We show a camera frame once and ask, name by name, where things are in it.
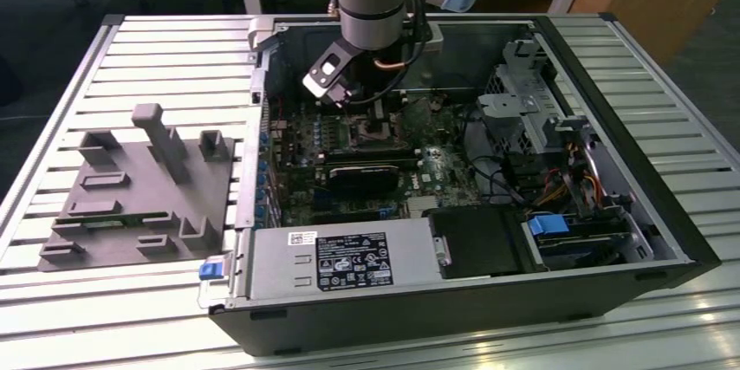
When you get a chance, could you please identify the metal socket cover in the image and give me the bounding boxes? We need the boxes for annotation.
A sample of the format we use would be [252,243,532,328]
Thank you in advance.
[401,95,440,131]

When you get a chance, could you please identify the black RAM slot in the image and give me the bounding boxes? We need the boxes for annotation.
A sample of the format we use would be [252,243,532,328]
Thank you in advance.
[324,149,419,159]
[321,157,419,168]

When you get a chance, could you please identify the blue disk carrier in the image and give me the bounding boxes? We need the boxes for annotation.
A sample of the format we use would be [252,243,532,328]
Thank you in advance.
[528,212,571,241]

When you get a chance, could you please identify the blue case latch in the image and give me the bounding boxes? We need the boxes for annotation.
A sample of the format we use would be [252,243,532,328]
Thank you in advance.
[197,259,224,280]

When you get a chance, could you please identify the black graphics card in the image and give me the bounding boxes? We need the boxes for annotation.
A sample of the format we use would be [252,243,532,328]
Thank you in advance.
[327,162,400,196]

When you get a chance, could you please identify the green motherboard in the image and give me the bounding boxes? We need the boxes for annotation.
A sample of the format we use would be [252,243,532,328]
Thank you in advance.
[268,88,484,228]

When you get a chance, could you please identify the metal drive cage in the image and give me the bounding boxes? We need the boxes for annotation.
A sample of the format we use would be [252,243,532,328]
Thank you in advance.
[476,38,579,154]

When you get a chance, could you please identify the silver chipset heatsink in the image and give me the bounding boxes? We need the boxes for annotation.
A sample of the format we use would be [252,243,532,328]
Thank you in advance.
[407,196,441,217]

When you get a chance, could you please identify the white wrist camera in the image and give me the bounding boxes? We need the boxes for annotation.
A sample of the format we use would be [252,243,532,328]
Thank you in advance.
[301,38,367,107]

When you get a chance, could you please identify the grey power supply unit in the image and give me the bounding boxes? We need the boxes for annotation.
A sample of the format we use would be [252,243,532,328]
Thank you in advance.
[240,224,447,306]

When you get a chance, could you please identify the black cable bundle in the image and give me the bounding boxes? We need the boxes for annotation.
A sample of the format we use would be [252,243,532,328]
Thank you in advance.
[465,151,528,207]

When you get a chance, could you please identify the coloured power wires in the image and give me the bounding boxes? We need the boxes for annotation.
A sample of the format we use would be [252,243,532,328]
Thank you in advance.
[535,168,604,211]

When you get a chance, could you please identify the grey case handle block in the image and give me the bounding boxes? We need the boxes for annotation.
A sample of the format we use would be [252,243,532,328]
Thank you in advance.
[248,16,276,49]

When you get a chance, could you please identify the CPU socket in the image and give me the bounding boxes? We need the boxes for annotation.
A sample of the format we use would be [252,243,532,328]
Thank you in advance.
[344,116,401,150]

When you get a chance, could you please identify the black PC case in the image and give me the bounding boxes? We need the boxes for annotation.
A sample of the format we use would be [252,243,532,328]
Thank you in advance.
[207,12,723,356]

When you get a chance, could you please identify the grey parts rack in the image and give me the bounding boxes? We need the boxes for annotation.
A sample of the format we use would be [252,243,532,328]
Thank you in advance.
[35,103,239,274]

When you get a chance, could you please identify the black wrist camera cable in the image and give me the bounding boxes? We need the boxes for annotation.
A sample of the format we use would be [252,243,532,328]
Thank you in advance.
[369,0,432,105]

